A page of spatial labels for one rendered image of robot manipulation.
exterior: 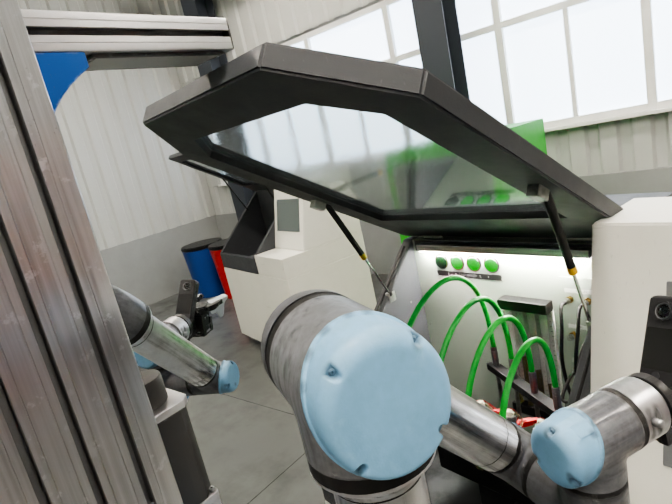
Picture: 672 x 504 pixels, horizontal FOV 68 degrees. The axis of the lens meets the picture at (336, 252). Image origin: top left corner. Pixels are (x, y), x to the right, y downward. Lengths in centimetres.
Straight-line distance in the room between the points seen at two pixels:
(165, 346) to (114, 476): 48
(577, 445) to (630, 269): 56
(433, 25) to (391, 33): 81
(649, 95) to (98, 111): 666
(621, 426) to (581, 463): 7
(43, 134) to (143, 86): 788
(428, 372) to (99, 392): 34
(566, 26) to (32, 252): 489
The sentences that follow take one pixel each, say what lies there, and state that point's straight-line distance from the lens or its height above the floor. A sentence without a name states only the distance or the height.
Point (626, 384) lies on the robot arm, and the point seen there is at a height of 147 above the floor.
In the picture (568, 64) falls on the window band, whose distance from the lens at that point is 513.
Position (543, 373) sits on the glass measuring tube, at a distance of 156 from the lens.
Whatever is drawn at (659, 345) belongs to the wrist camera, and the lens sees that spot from 75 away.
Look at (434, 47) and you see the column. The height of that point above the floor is 244.
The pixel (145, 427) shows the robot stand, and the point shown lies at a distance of 62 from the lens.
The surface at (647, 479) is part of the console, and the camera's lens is 122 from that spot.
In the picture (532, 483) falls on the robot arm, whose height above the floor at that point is 135.
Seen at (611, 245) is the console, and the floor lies 151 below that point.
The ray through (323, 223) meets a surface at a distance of 422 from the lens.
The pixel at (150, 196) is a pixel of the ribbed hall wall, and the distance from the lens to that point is 812.
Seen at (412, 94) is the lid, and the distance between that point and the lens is 68.
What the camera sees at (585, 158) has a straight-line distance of 517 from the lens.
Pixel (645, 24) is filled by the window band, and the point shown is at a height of 216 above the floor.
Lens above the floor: 183
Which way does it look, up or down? 13 degrees down
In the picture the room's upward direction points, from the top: 12 degrees counter-clockwise
